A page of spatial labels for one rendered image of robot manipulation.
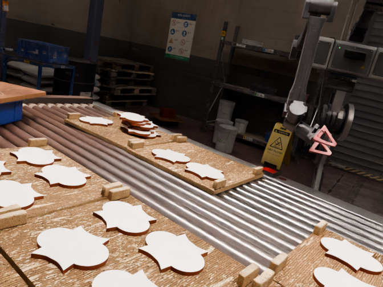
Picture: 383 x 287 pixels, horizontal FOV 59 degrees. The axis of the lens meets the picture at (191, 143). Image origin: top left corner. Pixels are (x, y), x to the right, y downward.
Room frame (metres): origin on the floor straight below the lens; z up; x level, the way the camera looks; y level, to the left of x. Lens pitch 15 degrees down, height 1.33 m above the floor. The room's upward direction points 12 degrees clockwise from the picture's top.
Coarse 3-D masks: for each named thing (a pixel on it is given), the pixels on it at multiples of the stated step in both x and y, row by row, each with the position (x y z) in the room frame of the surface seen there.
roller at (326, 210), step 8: (80, 104) 1.91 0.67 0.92; (96, 112) 1.81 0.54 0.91; (264, 184) 1.20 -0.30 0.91; (272, 184) 1.20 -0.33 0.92; (280, 192) 1.16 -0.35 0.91; (288, 192) 1.15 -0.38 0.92; (304, 200) 1.11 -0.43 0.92; (320, 208) 1.07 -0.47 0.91; (328, 208) 1.08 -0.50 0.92; (336, 216) 1.04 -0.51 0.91; (344, 216) 1.04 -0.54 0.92; (360, 224) 1.00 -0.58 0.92; (376, 232) 0.97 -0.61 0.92
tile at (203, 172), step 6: (186, 168) 1.13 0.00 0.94; (192, 168) 1.12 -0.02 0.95; (198, 168) 1.13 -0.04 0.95; (204, 168) 1.15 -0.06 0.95; (210, 168) 1.16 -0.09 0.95; (198, 174) 1.07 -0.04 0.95; (204, 174) 1.08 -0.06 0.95; (210, 174) 1.09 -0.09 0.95; (216, 174) 1.11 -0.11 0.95; (222, 174) 1.12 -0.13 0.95; (210, 180) 1.07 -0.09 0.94
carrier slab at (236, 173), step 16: (160, 144) 1.37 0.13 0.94; (176, 144) 1.42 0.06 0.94; (192, 144) 1.47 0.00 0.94; (144, 160) 1.17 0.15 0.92; (160, 160) 1.17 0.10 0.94; (192, 160) 1.24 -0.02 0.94; (208, 160) 1.29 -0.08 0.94; (224, 160) 1.33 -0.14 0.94; (176, 176) 1.08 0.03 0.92; (192, 176) 1.07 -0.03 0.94; (224, 176) 1.14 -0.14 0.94; (240, 176) 1.17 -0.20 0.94; (256, 176) 1.22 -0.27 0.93
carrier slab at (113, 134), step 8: (64, 120) 1.46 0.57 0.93; (72, 120) 1.46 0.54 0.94; (112, 120) 1.61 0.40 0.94; (120, 120) 1.64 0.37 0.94; (80, 128) 1.39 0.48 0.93; (88, 128) 1.38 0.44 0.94; (96, 128) 1.41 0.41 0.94; (104, 128) 1.44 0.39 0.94; (112, 128) 1.46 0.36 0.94; (120, 128) 1.49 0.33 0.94; (96, 136) 1.33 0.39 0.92; (104, 136) 1.32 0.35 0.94; (112, 136) 1.34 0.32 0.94; (120, 136) 1.36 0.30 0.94; (128, 136) 1.39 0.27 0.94; (136, 136) 1.41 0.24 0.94; (168, 136) 1.53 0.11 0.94; (112, 144) 1.28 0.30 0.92; (120, 144) 1.26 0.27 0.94; (144, 144) 1.32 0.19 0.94; (152, 144) 1.35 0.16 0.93
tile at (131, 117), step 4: (124, 112) 1.53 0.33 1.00; (128, 112) 1.54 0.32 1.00; (120, 116) 1.43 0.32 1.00; (124, 116) 1.45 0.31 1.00; (128, 116) 1.46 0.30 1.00; (132, 116) 1.48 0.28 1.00; (136, 116) 1.50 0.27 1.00; (140, 116) 1.51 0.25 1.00; (144, 116) 1.53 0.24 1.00; (128, 120) 1.41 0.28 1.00; (132, 120) 1.41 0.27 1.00; (136, 120) 1.42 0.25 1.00; (140, 120) 1.43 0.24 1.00; (144, 120) 1.46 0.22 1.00; (148, 120) 1.47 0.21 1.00
